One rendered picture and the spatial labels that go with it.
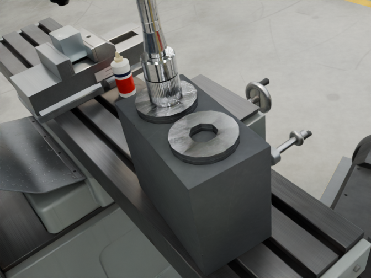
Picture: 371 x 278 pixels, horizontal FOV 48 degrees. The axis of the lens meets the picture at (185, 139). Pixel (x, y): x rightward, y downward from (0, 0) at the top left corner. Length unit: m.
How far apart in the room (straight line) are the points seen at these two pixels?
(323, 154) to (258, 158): 1.67
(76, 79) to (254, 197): 0.57
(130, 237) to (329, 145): 1.36
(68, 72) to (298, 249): 0.61
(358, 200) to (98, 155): 0.71
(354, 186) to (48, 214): 0.80
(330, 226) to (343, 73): 2.15
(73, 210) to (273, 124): 1.56
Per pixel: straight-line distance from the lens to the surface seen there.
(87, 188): 0.96
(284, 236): 0.65
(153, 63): 0.53
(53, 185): 0.90
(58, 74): 0.97
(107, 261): 1.15
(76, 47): 0.99
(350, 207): 1.18
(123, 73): 0.94
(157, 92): 0.56
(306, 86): 2.63
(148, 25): 0.52
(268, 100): 1.37
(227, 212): 0.54
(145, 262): 1.25
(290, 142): 1.41
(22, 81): 1.03
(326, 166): 2.11
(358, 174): 1.27
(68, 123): 0.95
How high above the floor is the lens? 1.49
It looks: 40 degrees down
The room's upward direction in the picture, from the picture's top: 10 degrees counter-clockwise
